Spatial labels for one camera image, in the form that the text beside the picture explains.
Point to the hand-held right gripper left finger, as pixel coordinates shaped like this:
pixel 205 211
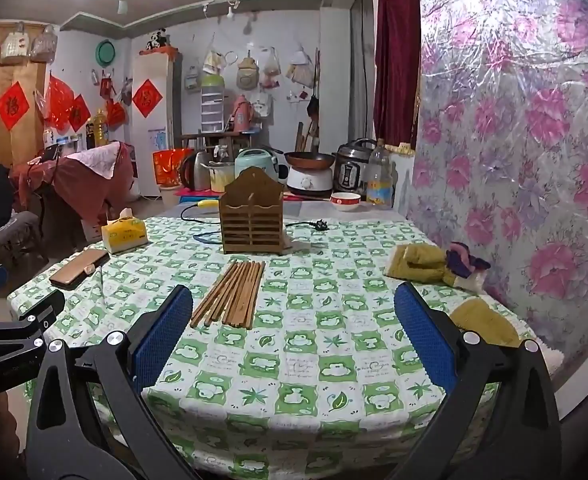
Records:
pixel 161 330

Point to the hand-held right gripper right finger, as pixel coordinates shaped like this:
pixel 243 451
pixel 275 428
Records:
pixel 424 330

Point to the bundle of wooden chopsticks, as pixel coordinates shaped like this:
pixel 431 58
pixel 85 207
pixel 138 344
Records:
pixel 229 295

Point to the wooden chopstick holder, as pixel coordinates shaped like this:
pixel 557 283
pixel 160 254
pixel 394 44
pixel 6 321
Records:
pixel 251 220

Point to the yellow plush toy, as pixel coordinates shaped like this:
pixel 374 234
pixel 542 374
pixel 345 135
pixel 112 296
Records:
pixel 484 322

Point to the yellow and purple cloth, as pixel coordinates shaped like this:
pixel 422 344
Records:
pixel 419 265

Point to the brown leather wallet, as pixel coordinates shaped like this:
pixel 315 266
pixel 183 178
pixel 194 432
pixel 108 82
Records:
pixel 76 269

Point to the green checkered tablecloth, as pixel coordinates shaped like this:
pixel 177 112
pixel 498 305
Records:
pixel 324 340

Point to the yellow tissue box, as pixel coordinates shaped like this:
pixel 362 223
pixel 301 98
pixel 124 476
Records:
pixel 124 235

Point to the pale grey table sheet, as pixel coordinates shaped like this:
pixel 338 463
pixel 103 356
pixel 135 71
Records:
pixel 374 214

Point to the yellow plastic object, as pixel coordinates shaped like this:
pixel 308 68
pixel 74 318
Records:
pixel 209 204

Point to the pink mat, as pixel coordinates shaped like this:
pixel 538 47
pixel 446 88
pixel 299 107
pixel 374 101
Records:
pixel 194 193

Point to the red cloth covered furniture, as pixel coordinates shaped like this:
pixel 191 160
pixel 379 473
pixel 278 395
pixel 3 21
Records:
pixel 89 180

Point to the white red bowl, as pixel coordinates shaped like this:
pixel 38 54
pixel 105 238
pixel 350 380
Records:
pixel 345 202

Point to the white refrigerator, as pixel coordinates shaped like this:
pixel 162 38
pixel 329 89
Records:
pixel 141 180

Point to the clear plastic bottle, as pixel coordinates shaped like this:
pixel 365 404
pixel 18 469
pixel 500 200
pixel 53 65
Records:
pixel 379 185

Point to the red gift bag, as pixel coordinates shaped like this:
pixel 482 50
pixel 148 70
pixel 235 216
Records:
pixel 166 170

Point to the stainless steel kettle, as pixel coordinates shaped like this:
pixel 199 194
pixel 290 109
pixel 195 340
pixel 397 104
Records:
pixel 199 172

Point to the steel pressure cooker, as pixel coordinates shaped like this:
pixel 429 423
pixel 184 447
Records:
pixel 351 170

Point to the red diamond paper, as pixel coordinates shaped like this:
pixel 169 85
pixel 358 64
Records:
pixel 79 112
pixel 149 98
pixel 13 106

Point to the yellow oil bottle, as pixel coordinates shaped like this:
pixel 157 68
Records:
pixel 101 132

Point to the mint green rice cooker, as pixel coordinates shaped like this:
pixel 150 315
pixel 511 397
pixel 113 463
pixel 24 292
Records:
pixel 269 165

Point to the wooden side table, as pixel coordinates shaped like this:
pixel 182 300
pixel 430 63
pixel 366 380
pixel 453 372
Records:
pixel 214 135

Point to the brown frying pan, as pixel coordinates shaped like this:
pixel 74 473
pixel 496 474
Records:
pixel 311 161

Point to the plastic drawer tower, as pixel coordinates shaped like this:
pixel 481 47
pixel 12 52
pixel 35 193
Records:
pixel 212 110

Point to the pink thermos jug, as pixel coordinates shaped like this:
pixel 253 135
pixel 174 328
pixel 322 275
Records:
pixel 241 115

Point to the woven hanging bag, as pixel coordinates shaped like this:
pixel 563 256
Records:
pixel 13 45

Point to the clear hanging bag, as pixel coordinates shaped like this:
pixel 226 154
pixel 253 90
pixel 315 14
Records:
pixel 44 45

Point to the green round basin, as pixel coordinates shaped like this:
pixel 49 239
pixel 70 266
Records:
pixel 106 53

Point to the maroon curtain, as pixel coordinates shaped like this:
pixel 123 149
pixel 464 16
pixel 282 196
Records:
pixel 396 60

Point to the beige hanging bag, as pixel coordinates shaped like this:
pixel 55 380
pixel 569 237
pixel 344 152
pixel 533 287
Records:
pixel 248 72

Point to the hanging plastic bag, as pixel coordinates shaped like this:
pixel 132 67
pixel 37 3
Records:
pixel 214 60
pixel 301 70
pixel 270 72

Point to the panda plush toy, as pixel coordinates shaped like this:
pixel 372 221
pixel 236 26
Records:
pixel 157 40

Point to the floral plastic wall covering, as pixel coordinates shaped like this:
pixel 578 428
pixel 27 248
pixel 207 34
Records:
pixel 514 110

